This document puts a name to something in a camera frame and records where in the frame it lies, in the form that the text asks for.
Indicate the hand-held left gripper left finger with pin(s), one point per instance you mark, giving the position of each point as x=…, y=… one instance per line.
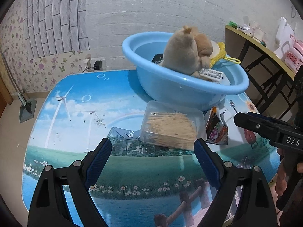
x=100, y=160

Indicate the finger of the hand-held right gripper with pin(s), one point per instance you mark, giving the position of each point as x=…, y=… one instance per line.
x=258, y=124

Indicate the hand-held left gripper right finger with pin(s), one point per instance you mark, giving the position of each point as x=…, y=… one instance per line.
x=206, y=163

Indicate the colourful foil packet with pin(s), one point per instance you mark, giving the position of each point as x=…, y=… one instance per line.
x=216, y=130

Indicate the clear box of toothpicks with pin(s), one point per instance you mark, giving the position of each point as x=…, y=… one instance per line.
x=170, y=125

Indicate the light blue plastic basin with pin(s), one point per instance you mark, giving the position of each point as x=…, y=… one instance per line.
x=170, y=85

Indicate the beige plush toy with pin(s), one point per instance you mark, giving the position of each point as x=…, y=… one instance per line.
x=182, y=52

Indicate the person's right hand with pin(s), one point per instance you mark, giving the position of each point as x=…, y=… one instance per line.
x=281, y=182

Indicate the white barcode box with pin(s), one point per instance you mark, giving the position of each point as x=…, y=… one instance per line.
x=211, y=75

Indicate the yellow top side desk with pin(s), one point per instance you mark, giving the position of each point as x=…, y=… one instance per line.
x=255, y=45

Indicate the yellow mesh pouch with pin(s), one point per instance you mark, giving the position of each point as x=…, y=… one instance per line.
x=221, y=52

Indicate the white cup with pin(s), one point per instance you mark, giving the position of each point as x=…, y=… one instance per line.
x=259, y=33

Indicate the small clear sachets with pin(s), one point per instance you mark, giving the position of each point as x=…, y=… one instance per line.
x=245, y=29

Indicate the translucent plastic cup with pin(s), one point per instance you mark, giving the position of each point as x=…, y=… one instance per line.
x=254, y=25

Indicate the small green box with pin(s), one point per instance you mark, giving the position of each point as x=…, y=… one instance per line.
x=233, y=24

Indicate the wooden door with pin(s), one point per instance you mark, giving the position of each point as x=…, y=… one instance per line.
x=4, y=99

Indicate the black wall charger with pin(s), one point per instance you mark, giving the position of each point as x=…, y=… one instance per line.
x=97, y=65

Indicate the white wall plug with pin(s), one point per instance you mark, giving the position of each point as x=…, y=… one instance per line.
x=88, y=63

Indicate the white wall socket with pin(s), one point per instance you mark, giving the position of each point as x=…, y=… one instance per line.
x=103, y=62

